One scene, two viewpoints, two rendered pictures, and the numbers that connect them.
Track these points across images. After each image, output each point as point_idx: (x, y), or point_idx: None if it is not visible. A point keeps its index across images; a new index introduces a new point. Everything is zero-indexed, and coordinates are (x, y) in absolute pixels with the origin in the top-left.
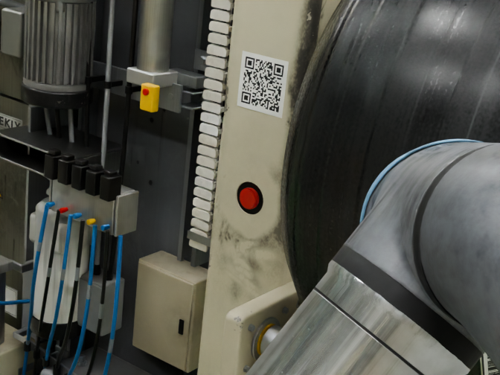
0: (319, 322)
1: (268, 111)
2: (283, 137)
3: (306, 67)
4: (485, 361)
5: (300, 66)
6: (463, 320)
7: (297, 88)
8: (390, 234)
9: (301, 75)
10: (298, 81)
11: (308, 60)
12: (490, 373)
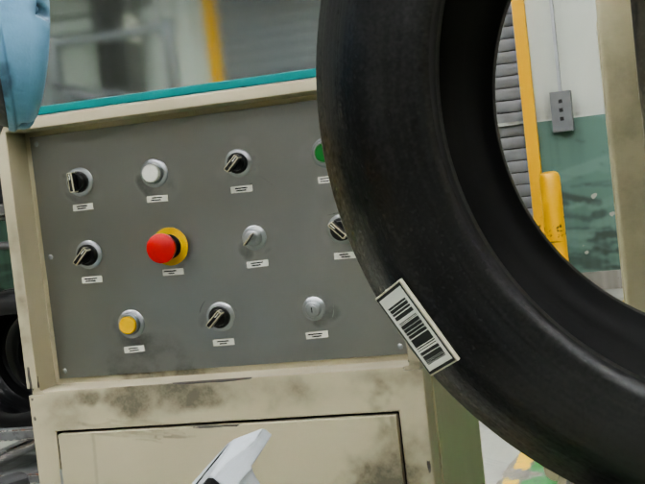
0: None
1: (638, 94)
2: (642, 124)
3: (636, 12)
4: (398, 326)
5: (632, 13)
6: None
7: (634, 46)
8: None
9: (633, 25)
10: (633, 36)
11: (636, 1)
12: (423, 354)
